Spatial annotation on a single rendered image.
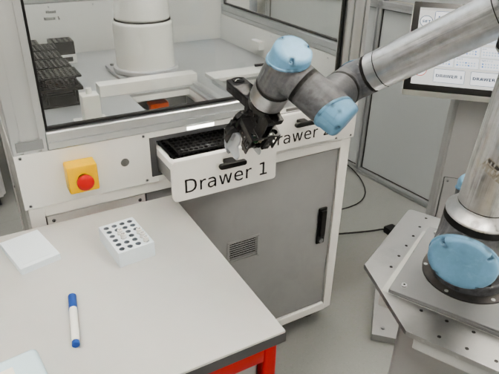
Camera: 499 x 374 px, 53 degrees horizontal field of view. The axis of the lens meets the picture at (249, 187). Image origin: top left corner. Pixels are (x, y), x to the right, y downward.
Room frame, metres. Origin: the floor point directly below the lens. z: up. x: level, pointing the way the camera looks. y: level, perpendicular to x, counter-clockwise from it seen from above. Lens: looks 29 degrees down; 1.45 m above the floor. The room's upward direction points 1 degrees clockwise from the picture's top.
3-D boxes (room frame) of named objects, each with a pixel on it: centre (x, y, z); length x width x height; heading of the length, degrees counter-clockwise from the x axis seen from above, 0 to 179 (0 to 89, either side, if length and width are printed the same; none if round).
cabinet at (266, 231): (1.70, 0.33, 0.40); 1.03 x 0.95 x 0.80; 120
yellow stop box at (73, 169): (1.08, 0.41, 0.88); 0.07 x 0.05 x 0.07; 120
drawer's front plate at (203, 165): (1.14, 0.06, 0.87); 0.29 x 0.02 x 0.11; 120
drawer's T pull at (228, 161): (1.11, 0.05, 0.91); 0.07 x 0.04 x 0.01; 120
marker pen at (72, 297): (0.71, 0.33, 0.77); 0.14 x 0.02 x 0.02; 20
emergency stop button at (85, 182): (1.05, 0.39, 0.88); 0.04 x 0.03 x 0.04; 120
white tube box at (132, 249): (0.95, 0.28, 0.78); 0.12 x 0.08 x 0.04; 35
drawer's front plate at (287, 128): (1.41, -0.14, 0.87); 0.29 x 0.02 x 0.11; 120
